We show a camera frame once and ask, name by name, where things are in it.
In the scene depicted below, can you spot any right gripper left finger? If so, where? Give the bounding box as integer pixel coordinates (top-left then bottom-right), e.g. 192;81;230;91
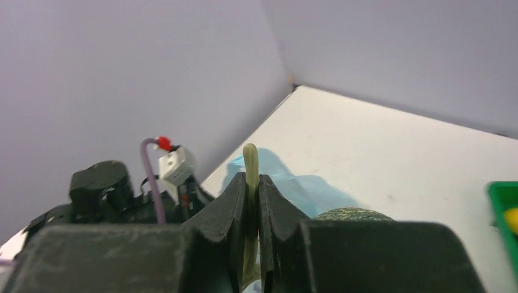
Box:
3;173;246;292

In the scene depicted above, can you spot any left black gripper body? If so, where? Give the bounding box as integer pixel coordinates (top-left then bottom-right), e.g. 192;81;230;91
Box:
137;175;215;224

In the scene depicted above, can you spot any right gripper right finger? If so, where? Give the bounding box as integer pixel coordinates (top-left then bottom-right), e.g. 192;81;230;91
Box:
258;175;485;292

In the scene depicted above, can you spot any light blue plastic bag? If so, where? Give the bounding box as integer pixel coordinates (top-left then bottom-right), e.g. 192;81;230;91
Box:
220;147;361;221

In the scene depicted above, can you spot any yellow fake lemon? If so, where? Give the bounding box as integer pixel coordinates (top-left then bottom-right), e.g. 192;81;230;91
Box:
503;207;518;235

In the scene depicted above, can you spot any green plastic tray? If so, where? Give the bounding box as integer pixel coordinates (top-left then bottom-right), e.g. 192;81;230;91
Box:
487;181;517;282

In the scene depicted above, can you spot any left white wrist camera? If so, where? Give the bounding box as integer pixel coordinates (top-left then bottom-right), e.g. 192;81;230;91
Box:
158;146;196;186

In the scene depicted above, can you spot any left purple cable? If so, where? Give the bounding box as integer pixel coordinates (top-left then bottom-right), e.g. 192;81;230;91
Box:
139;136;173;226

